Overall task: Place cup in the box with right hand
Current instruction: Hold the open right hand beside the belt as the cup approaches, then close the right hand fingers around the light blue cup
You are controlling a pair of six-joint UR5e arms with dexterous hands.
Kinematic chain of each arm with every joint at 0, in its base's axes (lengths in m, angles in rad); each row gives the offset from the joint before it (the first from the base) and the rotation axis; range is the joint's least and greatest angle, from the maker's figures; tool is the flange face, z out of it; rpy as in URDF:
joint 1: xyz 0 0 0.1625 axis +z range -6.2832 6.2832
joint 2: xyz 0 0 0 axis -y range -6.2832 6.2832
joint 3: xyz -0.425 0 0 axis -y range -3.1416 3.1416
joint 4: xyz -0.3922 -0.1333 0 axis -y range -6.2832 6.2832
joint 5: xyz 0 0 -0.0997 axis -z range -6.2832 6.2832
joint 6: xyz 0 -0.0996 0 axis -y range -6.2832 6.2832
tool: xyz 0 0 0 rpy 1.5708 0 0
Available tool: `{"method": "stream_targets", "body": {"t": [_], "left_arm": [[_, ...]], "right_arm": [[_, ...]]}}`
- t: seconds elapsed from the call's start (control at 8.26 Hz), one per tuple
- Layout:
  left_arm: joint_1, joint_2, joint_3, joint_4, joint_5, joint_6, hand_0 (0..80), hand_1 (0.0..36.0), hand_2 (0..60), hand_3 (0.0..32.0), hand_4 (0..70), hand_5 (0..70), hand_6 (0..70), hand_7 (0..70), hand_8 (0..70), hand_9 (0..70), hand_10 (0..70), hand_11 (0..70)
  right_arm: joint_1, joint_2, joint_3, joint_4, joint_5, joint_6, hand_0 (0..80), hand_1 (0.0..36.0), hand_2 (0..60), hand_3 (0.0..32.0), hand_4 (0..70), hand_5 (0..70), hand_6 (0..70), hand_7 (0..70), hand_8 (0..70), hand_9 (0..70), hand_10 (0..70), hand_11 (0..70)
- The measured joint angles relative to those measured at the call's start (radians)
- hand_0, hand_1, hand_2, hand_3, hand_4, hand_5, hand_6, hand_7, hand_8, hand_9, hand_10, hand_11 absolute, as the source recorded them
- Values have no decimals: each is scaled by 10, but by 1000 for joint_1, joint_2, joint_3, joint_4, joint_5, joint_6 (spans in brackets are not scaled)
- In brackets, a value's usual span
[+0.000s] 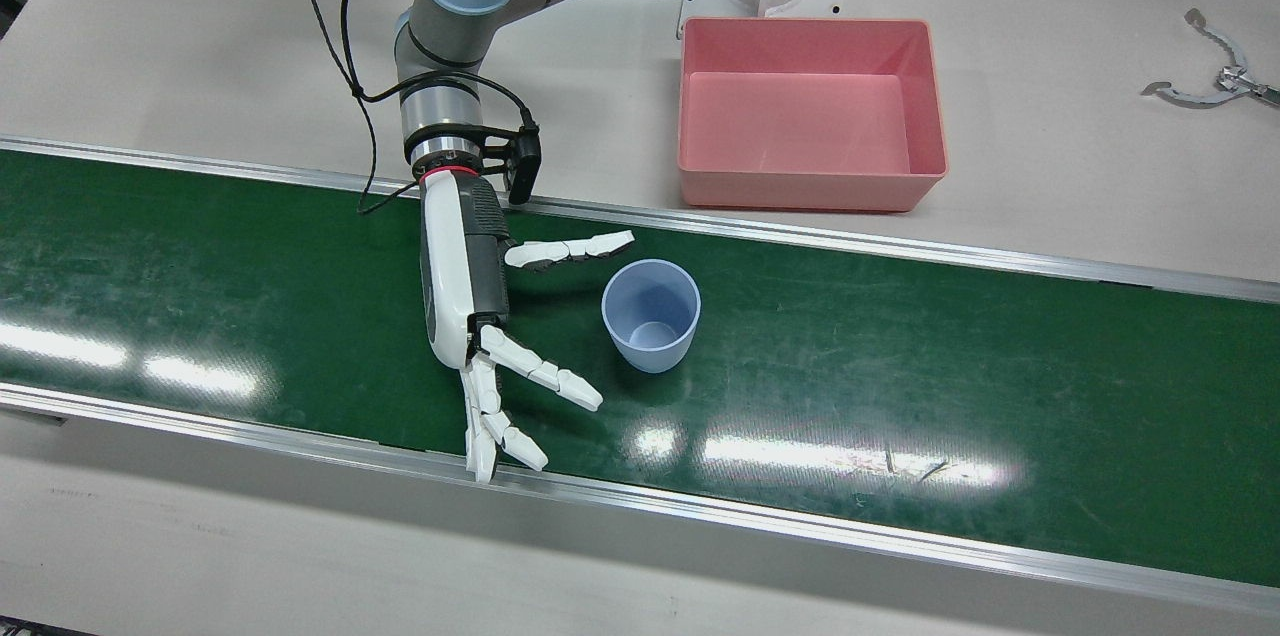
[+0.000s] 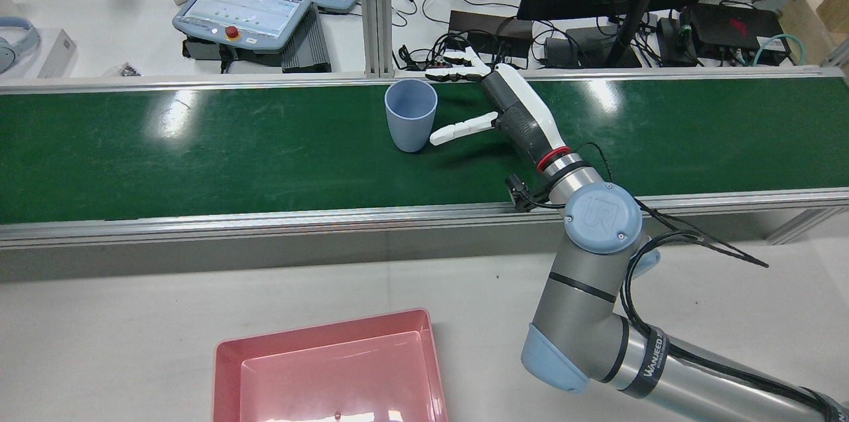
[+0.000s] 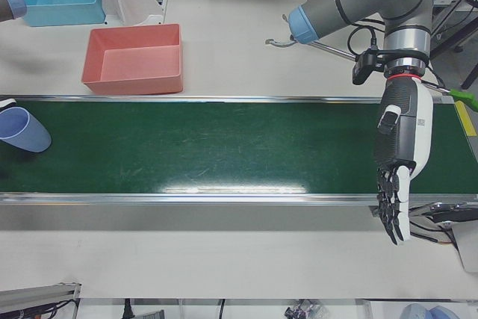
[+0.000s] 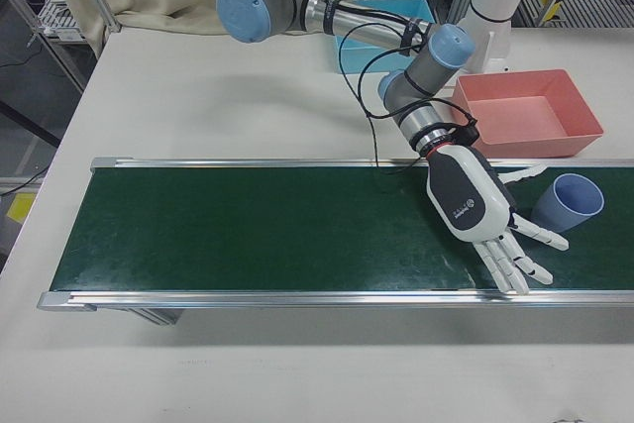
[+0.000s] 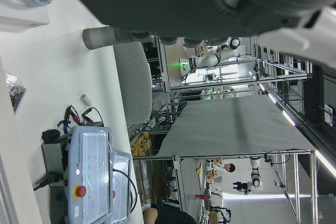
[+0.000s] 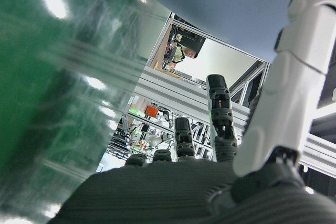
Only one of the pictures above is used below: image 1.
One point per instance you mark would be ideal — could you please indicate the pink plastic box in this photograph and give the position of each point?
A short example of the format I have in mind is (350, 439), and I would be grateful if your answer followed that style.
(800, 126)

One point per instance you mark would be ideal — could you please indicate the green conveyor belt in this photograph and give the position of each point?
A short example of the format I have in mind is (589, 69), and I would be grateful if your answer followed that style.
(900, 396)

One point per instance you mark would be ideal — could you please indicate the blue plastic cup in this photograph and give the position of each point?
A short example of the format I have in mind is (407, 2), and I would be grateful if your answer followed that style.
(650, 316)

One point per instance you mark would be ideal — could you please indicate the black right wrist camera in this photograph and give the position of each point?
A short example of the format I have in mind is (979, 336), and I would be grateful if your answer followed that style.
(522, 171)

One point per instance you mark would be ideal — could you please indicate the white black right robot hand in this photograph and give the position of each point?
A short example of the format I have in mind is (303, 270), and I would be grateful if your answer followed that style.
(455, 266)

